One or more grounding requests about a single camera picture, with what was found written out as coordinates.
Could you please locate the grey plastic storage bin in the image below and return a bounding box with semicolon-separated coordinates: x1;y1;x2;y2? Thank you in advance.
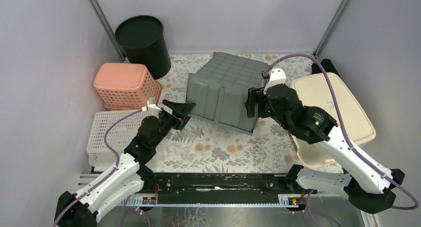
186;52;268;135

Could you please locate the white perforated plastic basket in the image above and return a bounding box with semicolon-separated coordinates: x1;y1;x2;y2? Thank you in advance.
86;110;149;172

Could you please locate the cream perforated plastic basket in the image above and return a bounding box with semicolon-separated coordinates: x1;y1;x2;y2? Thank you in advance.
289;73;376;168

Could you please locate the pink perforated plastic basket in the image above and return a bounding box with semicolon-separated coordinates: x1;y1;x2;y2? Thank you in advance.
93;63;161;110

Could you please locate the large black cylindrical container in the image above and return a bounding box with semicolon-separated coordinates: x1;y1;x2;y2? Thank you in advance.
115;15;171;79

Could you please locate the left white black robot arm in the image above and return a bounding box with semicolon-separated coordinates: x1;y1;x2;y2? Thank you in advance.
53;99;196;227

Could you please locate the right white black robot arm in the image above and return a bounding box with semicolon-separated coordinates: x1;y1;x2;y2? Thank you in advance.
245;84;405;214

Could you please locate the floral patterned table mat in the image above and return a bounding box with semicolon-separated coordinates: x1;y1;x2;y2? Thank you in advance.
147;54;313;173

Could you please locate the black crumpled cloth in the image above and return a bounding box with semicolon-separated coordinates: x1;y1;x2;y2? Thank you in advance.
311;59;340;76

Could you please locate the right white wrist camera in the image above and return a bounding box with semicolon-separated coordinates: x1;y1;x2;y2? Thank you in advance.
263;68;286;95

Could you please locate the aluminium frame rail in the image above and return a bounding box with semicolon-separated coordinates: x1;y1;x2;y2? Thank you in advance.
78;172;371;208

